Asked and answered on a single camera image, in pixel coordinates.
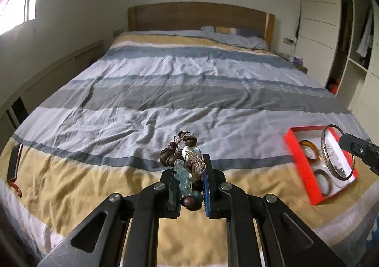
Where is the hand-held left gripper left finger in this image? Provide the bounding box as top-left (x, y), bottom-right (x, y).
top-left (37, 168), bottom-right (182, 267)

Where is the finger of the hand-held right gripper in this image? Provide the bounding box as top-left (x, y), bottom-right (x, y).
top-left (338, 133), bottom-right (379, 177)

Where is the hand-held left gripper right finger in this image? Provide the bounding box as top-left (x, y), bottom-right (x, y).
top-left (203, 154), bottom-right (347, 267)

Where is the silver bangle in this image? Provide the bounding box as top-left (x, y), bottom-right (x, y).
top-left (321, 124), bottom-right (356, 180)

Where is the brown wooden bead bracelet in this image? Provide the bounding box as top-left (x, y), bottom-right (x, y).
top-left (159, 130), bottom-right (207, 212)

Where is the red jewelry box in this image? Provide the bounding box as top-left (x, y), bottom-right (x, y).
top-left (283, 125), bottom-right (359, 206)

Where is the dark brown bangle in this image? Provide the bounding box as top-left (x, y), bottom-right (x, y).
top-left (313, 168), bottom-right (334, 197)

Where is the amber bangle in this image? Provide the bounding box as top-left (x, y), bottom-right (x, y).
top-left (298, 140), bottom-right (320, 165)

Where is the red item in wardrobe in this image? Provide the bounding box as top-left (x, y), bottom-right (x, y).
top-left (328, 78), bottom-right (341, 96)

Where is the blue and white object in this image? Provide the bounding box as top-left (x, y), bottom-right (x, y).
top-left (366, 227), bottom-right (379, 258)

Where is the wooden nightstand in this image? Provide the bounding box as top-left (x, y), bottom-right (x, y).
top-left (284, 54), bottom-right (308, 76)

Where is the striped bed with headboard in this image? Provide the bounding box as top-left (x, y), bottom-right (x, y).
top-left (0, 30), bottom-right (370, 267)

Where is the hanging light garment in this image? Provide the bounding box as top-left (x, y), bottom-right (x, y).
top-left (356, 6), bottom-right (374, 67)

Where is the white wardrobe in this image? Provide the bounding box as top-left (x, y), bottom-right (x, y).
top-left (296, 0), bottom-right (379, 145)

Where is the grey pillow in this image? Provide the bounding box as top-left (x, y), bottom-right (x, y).
top-left (201, 26), bottom-right (271, 50)

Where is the black flat device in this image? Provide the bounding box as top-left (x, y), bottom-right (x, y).
top-left (6, 143), bottom-right (24, 185)

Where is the striped pillow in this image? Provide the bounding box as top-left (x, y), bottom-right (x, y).
top-left (215, 27), bottom-right (247, 36)

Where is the beige side ledge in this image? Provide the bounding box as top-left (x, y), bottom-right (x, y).
top-left (0, 39), bottom-right (105, 130)

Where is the wooden headboard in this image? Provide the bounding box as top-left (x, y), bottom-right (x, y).
top-left (127, 2), bottom-right (275, 52)

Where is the red cord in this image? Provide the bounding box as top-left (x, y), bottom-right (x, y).
top-left (8, 181), bottom-right (23, 199)

